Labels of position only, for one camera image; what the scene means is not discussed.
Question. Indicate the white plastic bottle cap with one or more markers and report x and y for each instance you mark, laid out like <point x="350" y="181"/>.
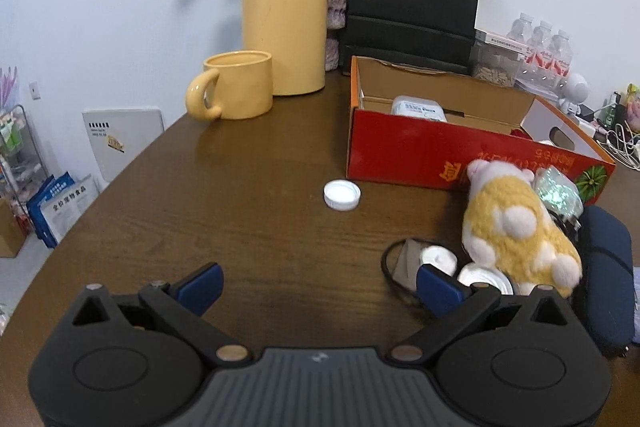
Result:
<point x="342" y="194"/>
<point x="482" y="279"/>

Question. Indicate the white robot toy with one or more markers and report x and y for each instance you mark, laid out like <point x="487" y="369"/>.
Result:
<point x="575" y="89"/>

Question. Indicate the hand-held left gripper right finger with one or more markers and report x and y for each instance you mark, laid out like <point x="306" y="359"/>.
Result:
<point x="440" y="292"/>

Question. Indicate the clear sunflower seed container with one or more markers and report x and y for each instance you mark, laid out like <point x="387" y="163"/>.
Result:
<point x="495" y="72"/>

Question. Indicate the red cardboard box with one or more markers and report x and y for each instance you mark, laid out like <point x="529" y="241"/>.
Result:
<point x="400" y="152"/>

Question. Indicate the yellow ceramic mug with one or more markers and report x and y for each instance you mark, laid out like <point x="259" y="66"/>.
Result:
<point x="240" y="87"/>

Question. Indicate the yellow snack bag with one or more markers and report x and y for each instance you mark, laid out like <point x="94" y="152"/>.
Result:
<point x="634" y="107"/>

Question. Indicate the yellow white plush toy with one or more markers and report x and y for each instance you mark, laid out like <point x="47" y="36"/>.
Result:
<point x="520" y="217"/>

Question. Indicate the clear cotton swab box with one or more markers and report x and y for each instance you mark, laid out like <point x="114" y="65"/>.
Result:
<point x="417" y="108"/>

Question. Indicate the blue pet food bags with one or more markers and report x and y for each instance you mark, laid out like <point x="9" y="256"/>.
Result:
<point x="60" y="207"/>

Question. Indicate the cardboard carton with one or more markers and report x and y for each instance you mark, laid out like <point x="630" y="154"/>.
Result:
<point x="10" y="232"/>

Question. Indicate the navy zip pouch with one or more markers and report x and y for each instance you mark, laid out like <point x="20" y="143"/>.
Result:
<point x="605" y="267"/>

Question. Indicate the iridescent crinkled plastic bag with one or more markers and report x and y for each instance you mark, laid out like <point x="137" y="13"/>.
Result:
<point x="555" y="192"/>

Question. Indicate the purple flower wall decal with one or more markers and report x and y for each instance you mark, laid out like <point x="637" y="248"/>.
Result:
<point x="10" y="82"/>

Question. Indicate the white wall socket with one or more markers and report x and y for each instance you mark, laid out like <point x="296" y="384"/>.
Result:
<point x="35" y="90"/>

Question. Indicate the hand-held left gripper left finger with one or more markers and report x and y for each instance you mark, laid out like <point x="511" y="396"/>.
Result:
<point x="202" y="287"/>

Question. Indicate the small green bottle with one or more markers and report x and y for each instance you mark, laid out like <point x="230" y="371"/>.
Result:
<point x="613" y="114"/>

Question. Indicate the yellow thermos jug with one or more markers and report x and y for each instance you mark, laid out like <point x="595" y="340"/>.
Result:
<point x="282" y="22"/>

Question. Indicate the flat white box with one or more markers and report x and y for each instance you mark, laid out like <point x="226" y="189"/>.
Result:
<point x="500" y="39"/>

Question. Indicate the pink fuzzy vase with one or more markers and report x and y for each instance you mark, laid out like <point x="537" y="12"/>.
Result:
<point x="336" y="17"/>

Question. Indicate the white ridged lid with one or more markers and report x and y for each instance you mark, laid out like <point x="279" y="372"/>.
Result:
<point x="440" y="257"/>

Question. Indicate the white charger block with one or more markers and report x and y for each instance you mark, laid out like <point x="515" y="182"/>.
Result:
<point x="592" y="129"/>

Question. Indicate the white labelled panel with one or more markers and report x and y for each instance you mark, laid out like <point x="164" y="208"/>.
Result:
<point x="125" y="142"/>

